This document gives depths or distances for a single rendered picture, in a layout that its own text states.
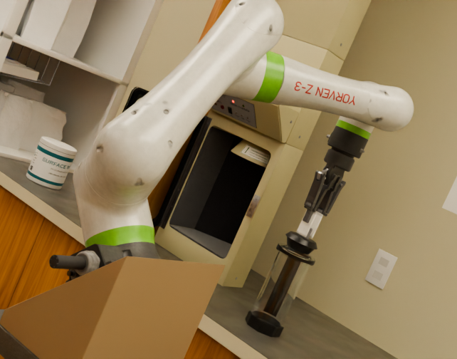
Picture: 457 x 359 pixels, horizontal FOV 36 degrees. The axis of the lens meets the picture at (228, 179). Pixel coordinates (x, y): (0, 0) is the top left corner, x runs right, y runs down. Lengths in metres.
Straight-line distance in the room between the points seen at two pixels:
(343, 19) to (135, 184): 1.12
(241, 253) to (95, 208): 0.93
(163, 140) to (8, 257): 1.33
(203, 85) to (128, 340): 0.46
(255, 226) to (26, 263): 0.74
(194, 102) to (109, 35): 2.12
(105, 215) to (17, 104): 1.80
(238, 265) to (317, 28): 0.75
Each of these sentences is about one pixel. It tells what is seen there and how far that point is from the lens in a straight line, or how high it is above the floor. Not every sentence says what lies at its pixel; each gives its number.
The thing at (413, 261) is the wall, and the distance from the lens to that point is 2.33.
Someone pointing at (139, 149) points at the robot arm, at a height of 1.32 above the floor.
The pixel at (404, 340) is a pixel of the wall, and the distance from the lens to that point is 2.34.
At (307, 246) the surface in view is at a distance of 1.83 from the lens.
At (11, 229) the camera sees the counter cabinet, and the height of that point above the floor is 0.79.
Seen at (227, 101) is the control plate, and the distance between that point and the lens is 2.15.
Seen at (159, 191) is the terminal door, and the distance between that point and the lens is 2.24.
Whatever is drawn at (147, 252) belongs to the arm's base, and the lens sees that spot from 1.27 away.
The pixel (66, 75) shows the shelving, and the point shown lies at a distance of 3.47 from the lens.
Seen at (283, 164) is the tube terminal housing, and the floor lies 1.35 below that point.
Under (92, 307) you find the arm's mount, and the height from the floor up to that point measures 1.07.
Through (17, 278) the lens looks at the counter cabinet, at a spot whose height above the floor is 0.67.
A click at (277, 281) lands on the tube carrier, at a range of 1.84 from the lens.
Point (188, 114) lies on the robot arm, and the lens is 1.23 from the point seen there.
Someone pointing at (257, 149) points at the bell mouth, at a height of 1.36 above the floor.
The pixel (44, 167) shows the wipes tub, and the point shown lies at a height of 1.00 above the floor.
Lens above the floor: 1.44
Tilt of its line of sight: 5 degrees down
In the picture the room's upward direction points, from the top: 24 degrees clockwise
